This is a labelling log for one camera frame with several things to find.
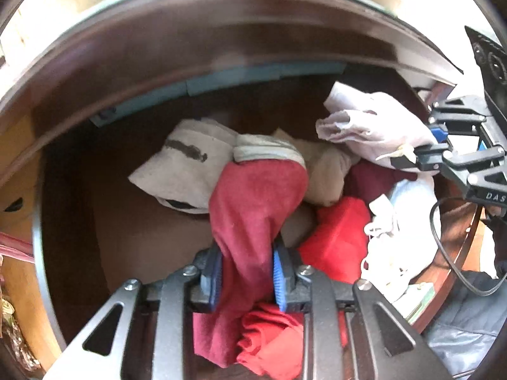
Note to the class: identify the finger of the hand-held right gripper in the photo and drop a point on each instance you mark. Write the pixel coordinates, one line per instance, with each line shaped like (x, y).
(424, 158)
(437, 131)

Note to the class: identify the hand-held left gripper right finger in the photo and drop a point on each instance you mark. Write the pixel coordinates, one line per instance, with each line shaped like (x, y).
(282, 281)

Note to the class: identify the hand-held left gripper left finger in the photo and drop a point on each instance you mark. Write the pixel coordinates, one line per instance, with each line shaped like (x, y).
(212, 277)

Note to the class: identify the light blue white underwear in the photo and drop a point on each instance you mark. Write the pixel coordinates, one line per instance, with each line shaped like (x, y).
(414, 202)

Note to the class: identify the dark red knit underwear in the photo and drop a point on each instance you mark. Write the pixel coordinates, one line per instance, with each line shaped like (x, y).
(370, 182)

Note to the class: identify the pale pink underwear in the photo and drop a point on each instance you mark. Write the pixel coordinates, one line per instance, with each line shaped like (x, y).
(368, 122)

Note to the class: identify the dark red grey-waistband underwear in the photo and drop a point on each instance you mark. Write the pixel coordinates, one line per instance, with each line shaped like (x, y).
(253, 213)

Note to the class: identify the beige underwear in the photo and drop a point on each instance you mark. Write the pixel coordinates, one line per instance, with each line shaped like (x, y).
(324, 174)

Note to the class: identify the white lace underwear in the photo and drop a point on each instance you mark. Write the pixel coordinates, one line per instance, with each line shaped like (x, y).
(384, 253)

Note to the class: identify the white underwear with black mark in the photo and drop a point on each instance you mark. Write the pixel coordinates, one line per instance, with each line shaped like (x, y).
(178, 174)

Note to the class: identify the white green-edged packet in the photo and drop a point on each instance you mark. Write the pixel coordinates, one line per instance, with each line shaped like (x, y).
(420, 297)

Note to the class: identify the person's dark jacket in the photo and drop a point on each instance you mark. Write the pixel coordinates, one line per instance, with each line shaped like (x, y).
(467, 324)

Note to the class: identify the dark wooden desk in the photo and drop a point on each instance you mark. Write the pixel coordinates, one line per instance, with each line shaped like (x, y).
(158, 47)

